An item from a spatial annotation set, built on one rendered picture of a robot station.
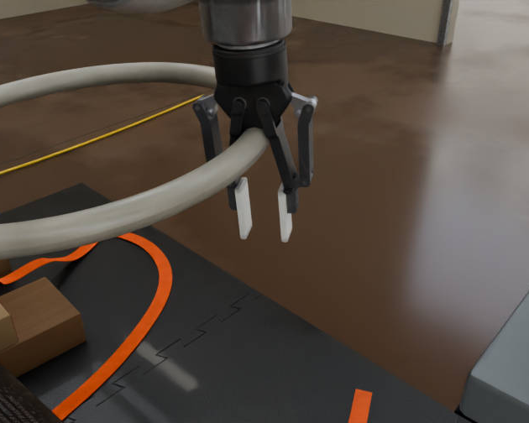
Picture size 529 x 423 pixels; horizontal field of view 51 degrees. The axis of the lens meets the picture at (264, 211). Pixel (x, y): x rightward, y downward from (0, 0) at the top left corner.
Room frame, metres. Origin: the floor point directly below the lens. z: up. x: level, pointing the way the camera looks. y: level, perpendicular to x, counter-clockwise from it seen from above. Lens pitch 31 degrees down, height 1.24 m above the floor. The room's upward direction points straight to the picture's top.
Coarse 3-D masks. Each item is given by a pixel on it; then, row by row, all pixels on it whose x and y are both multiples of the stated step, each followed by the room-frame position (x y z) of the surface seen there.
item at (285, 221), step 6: (282, 186) 0.56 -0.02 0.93; (282, 192) 0.55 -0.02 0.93; (282, 198) 0.55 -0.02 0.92; (282, 204) 0.55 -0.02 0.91; (282, 210) 0.55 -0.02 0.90; (282, 216) 0.55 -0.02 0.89; (288, 216) 0.56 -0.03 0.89; (282, 222) 0.55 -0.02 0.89; (288, 222) 0.56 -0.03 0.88; (282, 228) 0.55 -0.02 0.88; (288, 228) 0.56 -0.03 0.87; (282, 234) 0.55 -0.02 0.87; (288, 234) 0.56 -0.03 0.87; (282, 240) 0.55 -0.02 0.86
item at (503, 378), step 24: (528, 312) 0.49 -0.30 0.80; (504, 336) 0.45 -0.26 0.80; (528, 336) 0.45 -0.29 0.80; (480, 360) 0.42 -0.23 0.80; (504, 360) 0.42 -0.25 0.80; (528, 360) 0.42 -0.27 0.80; (480, 384) 0.39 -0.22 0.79; (504, 384) 0.39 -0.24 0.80; (528, 384) 0.39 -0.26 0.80; (456, 408) 0.40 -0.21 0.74; (480, 408) 0.39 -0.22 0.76; (504, 408) 0.37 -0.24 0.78; (528, 408) 0.36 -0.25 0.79
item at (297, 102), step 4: (292, 92) 0.56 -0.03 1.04; (292, 96) 0.56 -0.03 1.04; (296, 96) 0.56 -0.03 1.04; (300, 96) 0.56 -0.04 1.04; (292, 100) 0.56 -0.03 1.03; (296, 100) 0.55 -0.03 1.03; (300, 100) 0.55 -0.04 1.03; (304, 100) 0.55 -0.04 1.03; (308, 100) 0.55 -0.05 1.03; (312, 100) 0.55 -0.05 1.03; (292, 104) 0.56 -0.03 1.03; (296, 104) 0.55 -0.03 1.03; (300, 104) 0.55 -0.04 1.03; (316, 104) 0.55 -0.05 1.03; (296, 108) 0.55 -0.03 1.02; (300, 108) 0.55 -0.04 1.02; (296, 112) 0.55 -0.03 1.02; (300, 112) 0.55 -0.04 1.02; (296, 116) 0.55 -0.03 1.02
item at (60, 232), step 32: (128, 64) 0.85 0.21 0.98; (160, 64) 0.83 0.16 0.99; (0, 96) 0.78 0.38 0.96; (32, 96) 0.81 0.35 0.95; (256, 128) 0.56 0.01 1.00; (224, 160) 0.49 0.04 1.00; (256, 160) 0.53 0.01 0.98; (160, 192) 0.43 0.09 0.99; (192, 192) 0.44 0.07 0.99; (0, 224) 0.40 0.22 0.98; (32, 224) 0.39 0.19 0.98; (64, 224) 0.39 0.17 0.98; (96, 224) 0.40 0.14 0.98; (128, 224) 0.41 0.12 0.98; (0, 256) 0.38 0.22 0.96
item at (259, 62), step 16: (272, 48) 0.54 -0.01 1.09; (224, 64) 0.54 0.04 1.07; (240, 64) 0.53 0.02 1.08; (256, 64) 0.53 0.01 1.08; (272, 64) 0.54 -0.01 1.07; (224, 80) 0.54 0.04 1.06; (240, 80) 0.53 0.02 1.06; (256, 80) 0.53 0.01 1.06; (272, 80) 0.54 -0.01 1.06; (288, 80) 0.57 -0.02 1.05; (224, 96) 0.57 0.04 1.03; (240, 96) 0.56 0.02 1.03; (256, 96) 0.56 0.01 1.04; (272, 96) 0.55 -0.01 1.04; (288, 96) 0.55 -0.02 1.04; (256, 112) 0.56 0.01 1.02; (272, 112) 0.55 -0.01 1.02
